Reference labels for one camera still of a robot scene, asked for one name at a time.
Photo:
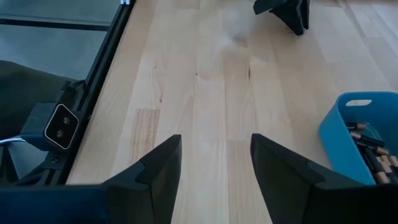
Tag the silver metal tube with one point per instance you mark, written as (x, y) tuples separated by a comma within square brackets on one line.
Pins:
[(12, 141)]

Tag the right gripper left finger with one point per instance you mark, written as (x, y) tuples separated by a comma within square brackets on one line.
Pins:
[(140, 196)]

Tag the black aluminium table frame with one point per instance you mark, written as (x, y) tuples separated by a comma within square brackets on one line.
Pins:
[(105, 56)]

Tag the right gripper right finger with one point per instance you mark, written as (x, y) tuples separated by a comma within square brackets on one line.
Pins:
[(295, 196)]

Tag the silver metal bracket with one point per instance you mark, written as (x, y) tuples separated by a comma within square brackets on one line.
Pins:
[(124, 2)]

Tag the blue-grey plastic bin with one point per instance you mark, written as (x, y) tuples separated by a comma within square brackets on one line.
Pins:
[(335, 140)]

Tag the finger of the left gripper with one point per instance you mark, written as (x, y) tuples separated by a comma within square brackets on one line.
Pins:
[(305, 15), (289, 15)]

